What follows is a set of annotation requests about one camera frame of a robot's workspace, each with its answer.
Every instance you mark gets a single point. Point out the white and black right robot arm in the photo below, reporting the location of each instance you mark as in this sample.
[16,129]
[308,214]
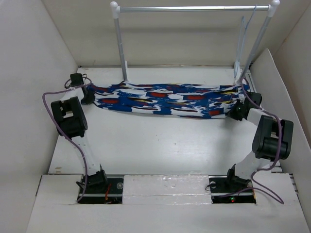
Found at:
[272,140]

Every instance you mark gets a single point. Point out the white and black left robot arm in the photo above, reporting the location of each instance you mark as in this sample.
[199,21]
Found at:
[70,117]

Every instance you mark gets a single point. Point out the blue patterned trousers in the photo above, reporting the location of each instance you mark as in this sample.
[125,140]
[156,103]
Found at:
[169,99]

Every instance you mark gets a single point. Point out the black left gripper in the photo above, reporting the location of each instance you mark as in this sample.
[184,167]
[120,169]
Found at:
[90,100]

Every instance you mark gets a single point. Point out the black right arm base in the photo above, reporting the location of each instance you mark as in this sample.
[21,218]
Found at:
[230,189]

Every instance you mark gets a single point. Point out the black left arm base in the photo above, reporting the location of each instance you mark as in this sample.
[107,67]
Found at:
[112,194]

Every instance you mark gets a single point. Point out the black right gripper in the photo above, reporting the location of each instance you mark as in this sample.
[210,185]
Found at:
[232,113]

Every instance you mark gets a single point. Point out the white clothes rack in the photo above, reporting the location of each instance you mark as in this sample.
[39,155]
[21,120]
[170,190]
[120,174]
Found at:
[188,33]

